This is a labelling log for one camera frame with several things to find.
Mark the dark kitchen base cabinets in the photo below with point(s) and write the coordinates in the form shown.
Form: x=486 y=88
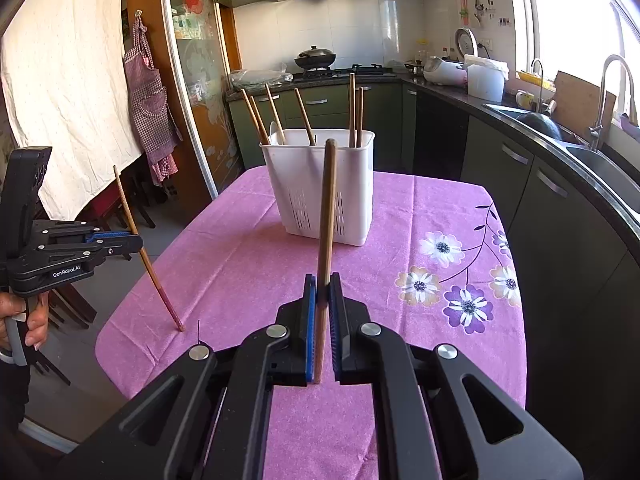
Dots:
x=550 y=240

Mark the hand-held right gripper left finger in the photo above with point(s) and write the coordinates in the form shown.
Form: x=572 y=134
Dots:
x=310 y=330

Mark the clear plastic bag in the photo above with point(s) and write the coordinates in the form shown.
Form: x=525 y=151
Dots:
x=260 y=77

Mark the tall steel faucet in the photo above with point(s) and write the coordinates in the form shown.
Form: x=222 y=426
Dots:
x=600 y=105

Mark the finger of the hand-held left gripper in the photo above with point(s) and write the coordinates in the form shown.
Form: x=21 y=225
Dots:
x=125 y=247
x=112 y=236

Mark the small steel faucet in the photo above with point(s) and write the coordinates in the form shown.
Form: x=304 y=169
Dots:
x=540 y=85

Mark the small dark pot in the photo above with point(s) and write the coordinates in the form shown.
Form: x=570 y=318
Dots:
x=415 y=67

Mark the yellow tray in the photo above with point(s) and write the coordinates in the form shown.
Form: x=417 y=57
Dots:
x=532 y=79

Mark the steel kitchen sink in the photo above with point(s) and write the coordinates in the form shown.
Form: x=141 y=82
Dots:
x=600 y=170

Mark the wooden cutting board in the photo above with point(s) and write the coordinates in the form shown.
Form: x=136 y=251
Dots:
x=580 y=105

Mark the white plastic utensil holder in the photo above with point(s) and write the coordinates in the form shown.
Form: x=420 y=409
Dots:
x=290 y=170

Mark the round white appliance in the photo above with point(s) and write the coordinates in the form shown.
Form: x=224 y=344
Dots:
x=465 y=42

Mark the white rice cooker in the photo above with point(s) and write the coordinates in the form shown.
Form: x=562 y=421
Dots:
x=445 y=72

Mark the purple floral tablecloth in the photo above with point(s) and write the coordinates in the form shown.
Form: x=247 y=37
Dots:
x=240 y=260

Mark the checkered apron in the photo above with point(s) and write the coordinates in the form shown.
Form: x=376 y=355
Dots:
x=150 y=105

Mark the black gas stove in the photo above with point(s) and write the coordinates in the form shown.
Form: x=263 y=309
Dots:
x=360 y=71

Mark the black kitchen countertop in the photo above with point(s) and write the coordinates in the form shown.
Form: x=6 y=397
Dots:
x=450 y=92

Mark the dark wooden chair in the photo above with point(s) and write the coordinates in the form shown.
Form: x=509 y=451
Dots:
x=112 y=210

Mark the white lined bucket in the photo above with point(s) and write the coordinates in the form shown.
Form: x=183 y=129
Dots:
x=485 y=80

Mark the glass sliding door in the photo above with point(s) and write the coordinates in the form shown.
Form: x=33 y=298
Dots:
x=200 y=85

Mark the white yellow mug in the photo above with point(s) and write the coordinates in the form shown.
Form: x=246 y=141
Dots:
x=524 y=99

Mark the white hanging cloth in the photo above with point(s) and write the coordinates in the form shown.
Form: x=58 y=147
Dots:
x=65 y=85

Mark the person's left hand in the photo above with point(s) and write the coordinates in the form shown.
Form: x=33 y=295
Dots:
x=35 y=320

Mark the dark wok in sink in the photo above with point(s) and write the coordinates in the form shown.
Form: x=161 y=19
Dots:
x=540 y=125

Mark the kitchen window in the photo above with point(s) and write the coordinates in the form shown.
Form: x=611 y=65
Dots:
x=575 y=10

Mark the black wok with lid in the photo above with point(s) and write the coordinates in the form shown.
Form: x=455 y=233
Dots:
x=315 y=57

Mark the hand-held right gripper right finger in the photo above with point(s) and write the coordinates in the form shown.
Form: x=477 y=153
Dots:
x=336 y=330

